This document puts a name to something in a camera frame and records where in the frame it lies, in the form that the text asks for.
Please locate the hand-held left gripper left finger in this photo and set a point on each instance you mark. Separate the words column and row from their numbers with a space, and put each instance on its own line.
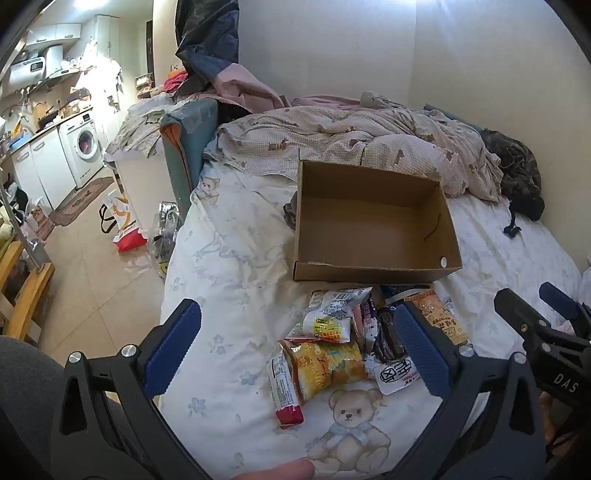
column 175, row 346

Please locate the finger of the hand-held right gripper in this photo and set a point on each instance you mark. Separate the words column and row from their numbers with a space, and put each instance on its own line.
column 561, row 300
column 521, row 314

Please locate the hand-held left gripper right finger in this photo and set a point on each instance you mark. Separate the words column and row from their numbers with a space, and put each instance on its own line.
column 420, row 346

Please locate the orange snack packet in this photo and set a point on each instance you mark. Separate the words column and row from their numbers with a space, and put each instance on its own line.
column 438, row 318

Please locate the dark brown snack packet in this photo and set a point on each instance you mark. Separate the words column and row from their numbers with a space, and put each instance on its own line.
column 385, row 337

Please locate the white sachet black round mark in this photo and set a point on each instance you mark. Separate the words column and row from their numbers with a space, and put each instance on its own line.
column 395, row 374

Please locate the white snack packet yellow label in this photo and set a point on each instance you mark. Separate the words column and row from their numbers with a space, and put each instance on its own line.
column 330, row 318

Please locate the white red-ended snack packet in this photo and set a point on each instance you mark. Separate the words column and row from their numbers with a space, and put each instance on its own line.
column 284, row 387

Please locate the brown cardboard box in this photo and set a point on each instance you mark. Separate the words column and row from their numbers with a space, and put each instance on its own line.
column 364, row 230

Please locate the person's right hand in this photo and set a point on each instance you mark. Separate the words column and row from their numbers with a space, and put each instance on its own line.
column 556, row 427

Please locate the person's left hand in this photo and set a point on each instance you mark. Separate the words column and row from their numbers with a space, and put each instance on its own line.
column 281, row 471

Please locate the clear plastic bag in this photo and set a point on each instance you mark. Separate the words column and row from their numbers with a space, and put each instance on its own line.
column 166, row 240

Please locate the red and white shopping bag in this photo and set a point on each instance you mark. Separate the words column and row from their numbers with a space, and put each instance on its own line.
column 124, row 226

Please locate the camouflage garment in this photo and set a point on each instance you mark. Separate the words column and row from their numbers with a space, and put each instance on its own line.
column 515, row 170

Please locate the wooden chair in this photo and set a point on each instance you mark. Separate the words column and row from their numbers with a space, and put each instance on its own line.
column 27, row 295

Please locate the white side cabinet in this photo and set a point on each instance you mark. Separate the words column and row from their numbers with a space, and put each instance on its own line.
column 138, row 184

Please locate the brown floor mat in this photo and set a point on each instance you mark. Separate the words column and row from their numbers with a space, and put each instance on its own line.
column 81, row 201

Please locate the grey cloth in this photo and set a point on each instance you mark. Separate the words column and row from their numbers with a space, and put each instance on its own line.
column 291, row 210

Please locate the teal headboard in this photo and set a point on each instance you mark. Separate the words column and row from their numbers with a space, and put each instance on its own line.
column 189, row 147

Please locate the teal pillow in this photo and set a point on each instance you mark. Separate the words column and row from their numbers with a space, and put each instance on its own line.
column 455, row 117

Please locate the checked bear-print duvet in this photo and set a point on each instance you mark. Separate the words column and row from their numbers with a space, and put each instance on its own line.
column 351, row 138

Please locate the patterned cloth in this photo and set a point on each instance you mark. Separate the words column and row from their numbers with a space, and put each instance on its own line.
column 143, row 127

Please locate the white washing machine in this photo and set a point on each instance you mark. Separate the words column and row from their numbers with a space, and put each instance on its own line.
column 83, row 143

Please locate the white kitchen cabinet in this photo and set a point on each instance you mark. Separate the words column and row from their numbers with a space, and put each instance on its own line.
column 41, row 166

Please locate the pink blanket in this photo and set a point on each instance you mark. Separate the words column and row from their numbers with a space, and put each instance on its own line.
column 323, row 101

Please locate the red clothing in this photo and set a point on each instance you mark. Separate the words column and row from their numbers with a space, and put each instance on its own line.
column 176, row 82

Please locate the pink cloth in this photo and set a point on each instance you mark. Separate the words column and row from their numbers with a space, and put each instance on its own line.
column 249, row 87

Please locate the dark hanging jacket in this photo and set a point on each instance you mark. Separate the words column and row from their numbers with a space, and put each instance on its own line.
column 207, row 41

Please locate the white water heater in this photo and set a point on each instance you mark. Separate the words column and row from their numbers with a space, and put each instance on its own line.
column 39, row 64

